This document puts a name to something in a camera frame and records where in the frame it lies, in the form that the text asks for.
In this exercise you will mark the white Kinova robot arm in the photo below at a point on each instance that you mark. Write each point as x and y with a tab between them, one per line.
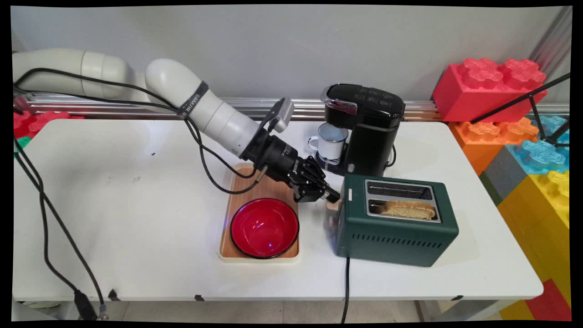
214	116

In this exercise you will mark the wooden tray with cream rim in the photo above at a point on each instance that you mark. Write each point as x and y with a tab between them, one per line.
241	198

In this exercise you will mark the aluminium vertical profile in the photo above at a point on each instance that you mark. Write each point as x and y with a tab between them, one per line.
553	41

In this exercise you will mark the large yellow toy brick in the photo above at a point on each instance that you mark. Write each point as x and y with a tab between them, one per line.
542	228

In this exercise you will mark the aluminium wall rail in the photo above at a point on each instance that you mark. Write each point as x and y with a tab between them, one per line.
410	109

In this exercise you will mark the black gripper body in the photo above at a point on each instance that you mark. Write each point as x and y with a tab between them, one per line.
280	159

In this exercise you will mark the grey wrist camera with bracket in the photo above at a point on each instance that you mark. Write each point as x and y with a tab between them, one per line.
280	114

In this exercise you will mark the green two-slot toaster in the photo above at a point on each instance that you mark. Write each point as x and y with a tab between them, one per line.
391	239

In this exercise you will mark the large light blue toy brick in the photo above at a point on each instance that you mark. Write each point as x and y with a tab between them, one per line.
544	152

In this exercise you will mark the small red toy brick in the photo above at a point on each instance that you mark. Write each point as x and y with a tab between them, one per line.
551	303

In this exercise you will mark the grey and green toy brick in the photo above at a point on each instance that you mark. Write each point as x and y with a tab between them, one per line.
501	175

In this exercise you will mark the white table leg frame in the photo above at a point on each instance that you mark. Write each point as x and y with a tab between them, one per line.
455	310

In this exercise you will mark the large red toy brick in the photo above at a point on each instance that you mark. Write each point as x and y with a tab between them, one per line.
483	93

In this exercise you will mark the beige toaster lever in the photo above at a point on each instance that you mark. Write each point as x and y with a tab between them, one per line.
332	207

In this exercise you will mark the toasted bread slice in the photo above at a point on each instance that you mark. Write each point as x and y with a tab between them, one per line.
407	209

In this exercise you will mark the black coffee machine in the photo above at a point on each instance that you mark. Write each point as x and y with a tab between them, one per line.
371	136

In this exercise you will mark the black tripod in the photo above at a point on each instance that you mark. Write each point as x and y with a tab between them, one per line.
533	98

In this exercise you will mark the white enamel mug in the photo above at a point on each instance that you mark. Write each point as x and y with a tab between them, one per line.
332	143

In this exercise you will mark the large orange toy brick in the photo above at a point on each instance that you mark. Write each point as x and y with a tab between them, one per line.
487	139

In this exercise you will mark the red toy brick behind table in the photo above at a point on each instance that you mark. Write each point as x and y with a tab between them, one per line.
34	122

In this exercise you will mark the red bowl with black rim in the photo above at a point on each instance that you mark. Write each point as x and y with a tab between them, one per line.
264	228

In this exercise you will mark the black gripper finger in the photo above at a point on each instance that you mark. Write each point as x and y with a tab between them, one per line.
309	192
324	180

